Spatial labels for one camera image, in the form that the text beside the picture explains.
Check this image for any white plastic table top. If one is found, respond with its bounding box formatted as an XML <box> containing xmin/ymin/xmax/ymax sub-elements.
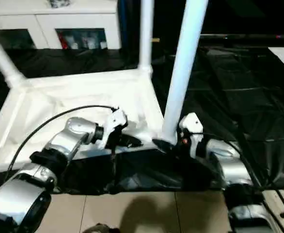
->
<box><xmin>0</xmin><ymin>68</ymin><xmax>167</xmax><ymax>169</ymax></box>

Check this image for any black plastic mat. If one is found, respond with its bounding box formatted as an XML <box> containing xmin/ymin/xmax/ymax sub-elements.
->
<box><xmin>0</xmin><ymin>46</ymin><xmax>284</xmax><ymax>195</ymax></box>

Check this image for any dark robot torso part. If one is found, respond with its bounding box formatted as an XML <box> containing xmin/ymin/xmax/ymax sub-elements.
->
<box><xmin>84</xmin><ymin>224</ymin><xmax>119</xmax><ymax>233</ymax></box>

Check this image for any black flat screen television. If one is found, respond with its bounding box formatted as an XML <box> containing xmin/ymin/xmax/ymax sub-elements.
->
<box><xmin>154</xmin><ymin>0</ymin><xmax>284</xmax><ymax>49</ymax></box>

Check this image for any white glass-door cabinet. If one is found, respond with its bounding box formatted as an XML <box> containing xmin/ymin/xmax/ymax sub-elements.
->
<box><xmin>0</xmin><ymin>0</ymin><xmax>123</xmax><ymax>51</ymax></box>

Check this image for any small grey cabinet ornament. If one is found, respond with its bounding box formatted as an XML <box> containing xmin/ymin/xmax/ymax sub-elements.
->
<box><xmin>48</xmin><ymin>0</ymin><xmax>72</xmax><ymax>9</ymax></box>

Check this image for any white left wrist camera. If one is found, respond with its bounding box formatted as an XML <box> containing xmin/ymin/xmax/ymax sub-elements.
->
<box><xmin>102</xmin><ymin>109</ymin><xmax>129</xmax><ymax>150</ymax></box>

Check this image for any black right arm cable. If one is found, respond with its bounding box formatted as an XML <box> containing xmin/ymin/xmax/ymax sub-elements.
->
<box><xmin>202</xmin><ymin>131</ymin><xmax>284</xmax><ymax>233</ymax></box>

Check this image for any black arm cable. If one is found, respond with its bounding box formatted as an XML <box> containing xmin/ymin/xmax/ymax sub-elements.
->
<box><xmin>5</xmin><ymin>104</ymin><xmax>120</xmax><ymax>171</ymax></box>
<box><xmin>202</xmin><ymin>131</ymin><xmax>284</xmax><ymax>233</ymax></box>

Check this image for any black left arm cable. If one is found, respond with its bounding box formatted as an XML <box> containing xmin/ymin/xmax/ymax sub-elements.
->
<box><xmin>5</xmin><ymin>104</ymin><xmax>120</xmax><ymax>171</ymax></box>

